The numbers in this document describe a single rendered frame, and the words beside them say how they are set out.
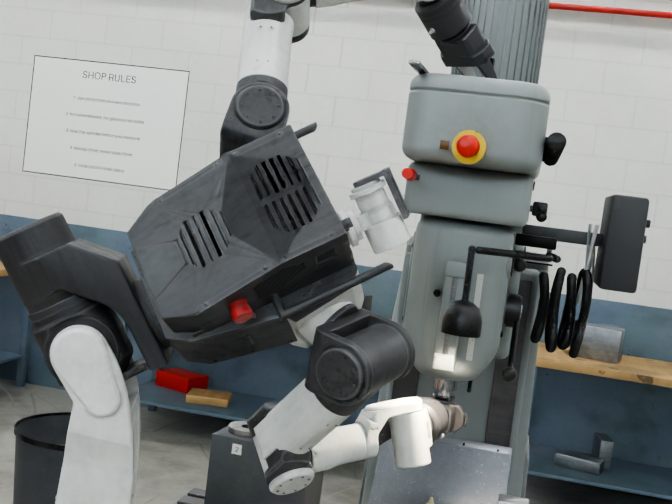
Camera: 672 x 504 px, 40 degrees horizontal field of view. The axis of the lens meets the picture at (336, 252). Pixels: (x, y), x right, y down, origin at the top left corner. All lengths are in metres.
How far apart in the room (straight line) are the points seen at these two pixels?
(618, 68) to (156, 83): 3.11
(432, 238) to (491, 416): 0.64
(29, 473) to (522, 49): 2.39
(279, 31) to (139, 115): 5.07
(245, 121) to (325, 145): 4.77
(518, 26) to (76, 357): 1.20
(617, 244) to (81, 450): 1.21
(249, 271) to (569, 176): 4.92
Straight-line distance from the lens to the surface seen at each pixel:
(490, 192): 1.76
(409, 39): 6.25
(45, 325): 1.46
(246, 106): 1.50
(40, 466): 3.59
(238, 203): 1.32
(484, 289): 1.80
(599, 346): 5.61
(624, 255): 2.10
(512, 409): 2.30
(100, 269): 1.42
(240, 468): 1.97
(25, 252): 1.44
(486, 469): 2.31
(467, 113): 1.68
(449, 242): 1.80
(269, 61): 1.61
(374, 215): 1.48
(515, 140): 1.67
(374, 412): 1.65
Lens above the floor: 1.65
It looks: 4 degrees down
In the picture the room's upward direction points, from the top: 7 degrees clockwise
